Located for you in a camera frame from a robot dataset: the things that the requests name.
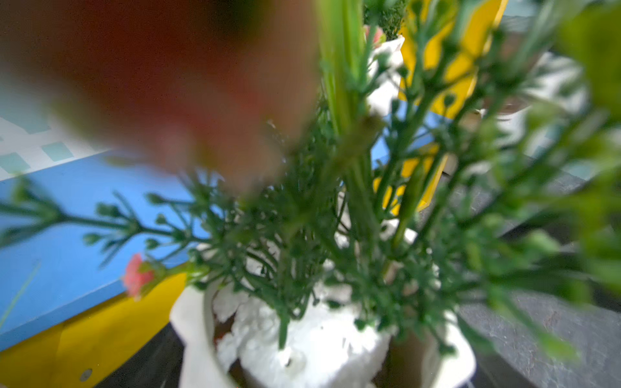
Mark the pink flower pot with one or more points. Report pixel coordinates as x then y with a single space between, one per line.
382 24
492 172

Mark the yellow pink blue wooden rack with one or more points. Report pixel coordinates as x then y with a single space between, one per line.
67 309

